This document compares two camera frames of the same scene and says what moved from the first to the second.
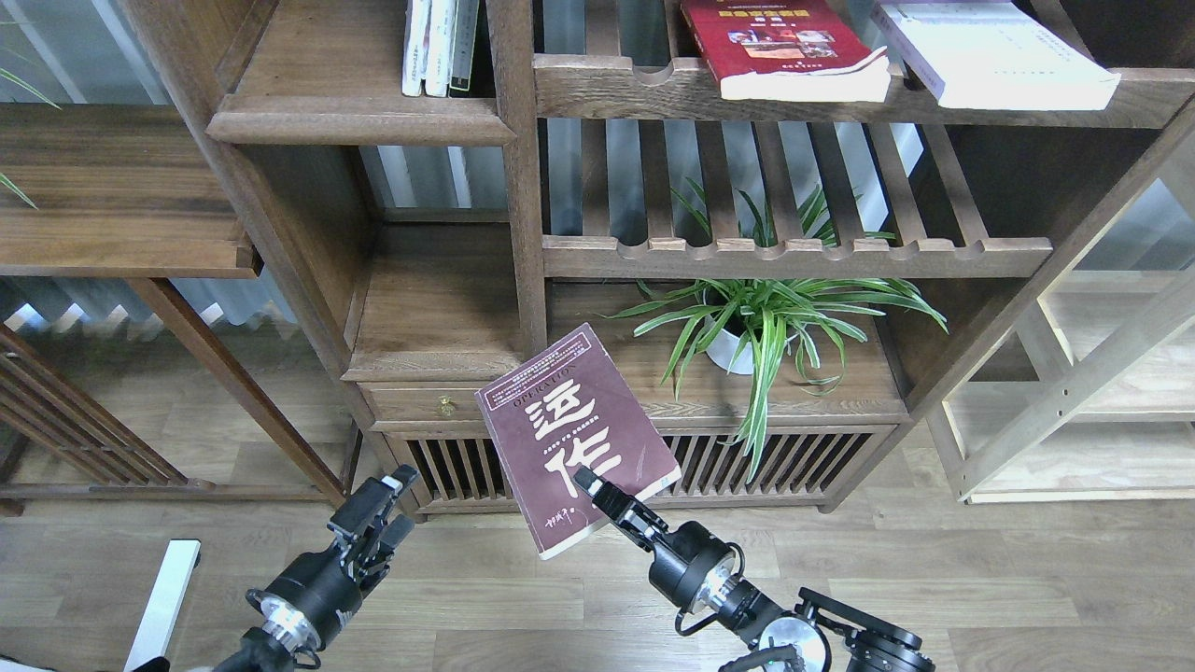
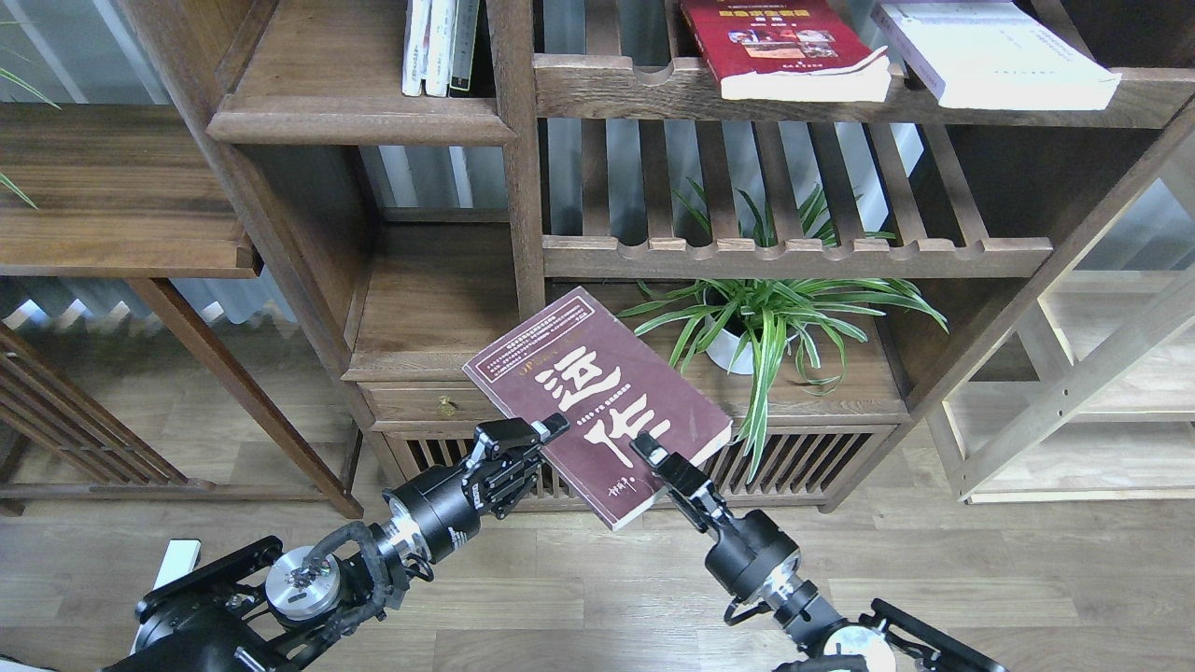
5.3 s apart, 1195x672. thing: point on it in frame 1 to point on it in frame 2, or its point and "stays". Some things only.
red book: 788,50 stays
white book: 993,55 stays
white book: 440,48 stays
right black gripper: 689,564 to 749,551
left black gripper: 318,594 to 442,505
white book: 415,45 stays
